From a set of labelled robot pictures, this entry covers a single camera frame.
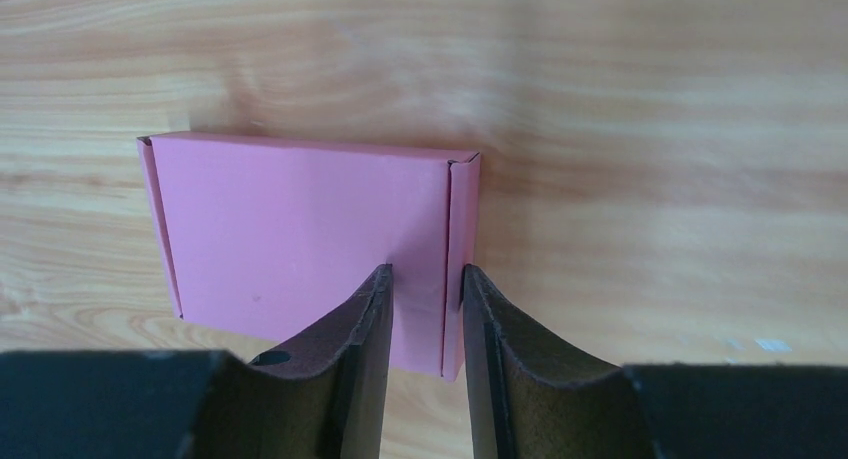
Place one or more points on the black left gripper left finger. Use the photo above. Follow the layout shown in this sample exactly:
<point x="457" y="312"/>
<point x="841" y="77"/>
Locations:
<point x="320" y="394"/>

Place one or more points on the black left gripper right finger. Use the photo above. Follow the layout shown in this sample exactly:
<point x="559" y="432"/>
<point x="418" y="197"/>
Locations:
<point x="534" y="395"/>

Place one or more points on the pink paper box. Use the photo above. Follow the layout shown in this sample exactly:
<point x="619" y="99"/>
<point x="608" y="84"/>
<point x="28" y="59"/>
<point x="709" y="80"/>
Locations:
<point x="263" y="236"/>

